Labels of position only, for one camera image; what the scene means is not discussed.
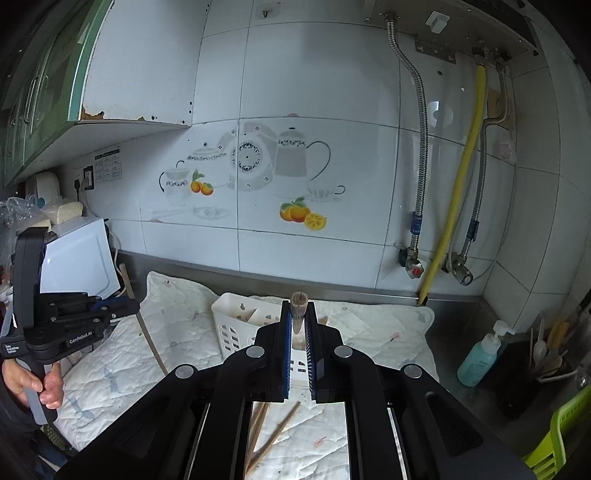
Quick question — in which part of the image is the white quilted mat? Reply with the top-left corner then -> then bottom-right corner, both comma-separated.
60,271 -> 439,480

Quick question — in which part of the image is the green wall cabinet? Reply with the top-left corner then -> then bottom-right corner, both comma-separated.
0,0 -> 204,188

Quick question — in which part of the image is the corrugated metal hose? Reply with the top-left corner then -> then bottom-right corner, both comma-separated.
457,53 -> 509,266
385,13 -> 426,252

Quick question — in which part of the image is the printed wall label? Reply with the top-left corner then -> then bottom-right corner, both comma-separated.
95,148 -> 123,182

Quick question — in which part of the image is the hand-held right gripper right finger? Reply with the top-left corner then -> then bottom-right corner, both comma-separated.
305,300 -> 536,480

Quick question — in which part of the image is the metal water valve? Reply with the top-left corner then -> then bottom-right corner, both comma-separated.
444,251 -> 474,286

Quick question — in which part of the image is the clear plastic bag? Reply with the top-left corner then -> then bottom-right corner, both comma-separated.
0,196 -> 44,229

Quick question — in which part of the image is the yellow utensil handle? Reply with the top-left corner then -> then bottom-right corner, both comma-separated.
547,318 -> 570,349

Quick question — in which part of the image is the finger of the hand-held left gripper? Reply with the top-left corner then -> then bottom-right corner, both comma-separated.
46,295 -> 141,319
48,311 -> 120,337

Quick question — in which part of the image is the microwave power cable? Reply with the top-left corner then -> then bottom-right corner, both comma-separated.
104,222 -> 125,296

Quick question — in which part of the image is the black utensil holder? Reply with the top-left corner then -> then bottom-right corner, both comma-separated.
499,342 -> 578,421

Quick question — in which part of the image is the white plastic utensil basket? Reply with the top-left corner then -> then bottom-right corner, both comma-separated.
211,292 -> 345,386

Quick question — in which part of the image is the blue hand soap bottle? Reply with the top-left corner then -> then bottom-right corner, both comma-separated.
457,319 -> 516,387

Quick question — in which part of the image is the metal mounting bracket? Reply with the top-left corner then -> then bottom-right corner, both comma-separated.
414,41 -> 456,64

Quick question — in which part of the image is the yellow gas hose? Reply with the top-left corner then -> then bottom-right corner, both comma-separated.
418,53 -> 488,306

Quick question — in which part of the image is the red handle water valve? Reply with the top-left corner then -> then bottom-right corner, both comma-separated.
398,247 -> 424,278

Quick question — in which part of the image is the person's left hand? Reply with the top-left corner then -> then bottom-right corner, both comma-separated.
2,359 -> 63,409

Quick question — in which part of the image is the white rounded appliance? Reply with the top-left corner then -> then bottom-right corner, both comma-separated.
27,172 -> 63,208

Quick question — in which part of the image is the wall water heater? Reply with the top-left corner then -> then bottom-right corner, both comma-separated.
362,0 -> 541,58

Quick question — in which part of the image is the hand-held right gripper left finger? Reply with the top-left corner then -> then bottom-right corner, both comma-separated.
55,299 -> 293,480

